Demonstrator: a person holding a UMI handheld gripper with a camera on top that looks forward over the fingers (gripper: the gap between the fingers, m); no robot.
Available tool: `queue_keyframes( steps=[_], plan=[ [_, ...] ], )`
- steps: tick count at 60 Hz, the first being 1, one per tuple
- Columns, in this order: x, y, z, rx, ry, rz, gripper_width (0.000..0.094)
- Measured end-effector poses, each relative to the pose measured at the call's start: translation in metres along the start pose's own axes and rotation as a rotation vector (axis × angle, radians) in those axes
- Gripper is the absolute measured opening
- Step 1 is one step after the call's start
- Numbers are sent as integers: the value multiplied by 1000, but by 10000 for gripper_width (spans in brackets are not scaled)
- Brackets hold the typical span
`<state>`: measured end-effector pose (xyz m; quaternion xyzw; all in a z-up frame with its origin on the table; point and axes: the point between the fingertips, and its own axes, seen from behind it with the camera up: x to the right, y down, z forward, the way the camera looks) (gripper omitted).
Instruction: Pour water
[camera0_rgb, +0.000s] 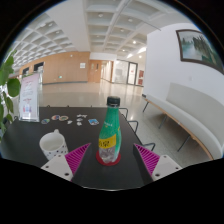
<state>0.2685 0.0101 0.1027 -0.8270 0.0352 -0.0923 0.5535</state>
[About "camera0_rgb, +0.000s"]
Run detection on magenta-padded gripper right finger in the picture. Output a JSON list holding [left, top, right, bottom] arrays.
[[132, 142, 184, 187]]

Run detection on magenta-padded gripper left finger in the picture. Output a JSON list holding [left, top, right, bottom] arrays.
[[40, 142, 93, 186]]

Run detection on green plastic drink bottle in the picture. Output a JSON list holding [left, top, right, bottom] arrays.
[[98, 95, 122, 164]]

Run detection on white black-dotted mug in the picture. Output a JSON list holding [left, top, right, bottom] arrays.
[[39, 128, 69, 161]]

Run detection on black metal chairs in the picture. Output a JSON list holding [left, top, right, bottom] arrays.
[[118, 107, 157, 153]]

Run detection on blue rectangular sticker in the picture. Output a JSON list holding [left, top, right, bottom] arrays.
[[88, 118, 100, 127]]

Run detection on long white bench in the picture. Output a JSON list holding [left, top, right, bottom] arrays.
[[142, 82, 224, 161]]

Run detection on clear acrylic sign holder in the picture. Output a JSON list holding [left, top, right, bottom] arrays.
[[18, 72, 42, 123]]

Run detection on wooden double door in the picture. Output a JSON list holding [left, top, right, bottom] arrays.
[[88, 59, 104, 84]]

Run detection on glass entrance door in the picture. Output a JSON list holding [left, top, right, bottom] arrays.
[[112, 59, 139, 85]]

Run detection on green leafy potted plant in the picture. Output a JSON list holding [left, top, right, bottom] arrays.
[[0, 49, 22, 141]]

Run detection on framed landscape painting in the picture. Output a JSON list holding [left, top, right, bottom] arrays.
[[175, 28, 224, 75]]

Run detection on recessed ceiling lights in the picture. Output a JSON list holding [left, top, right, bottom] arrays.
[[33, 11, 148, 58]]

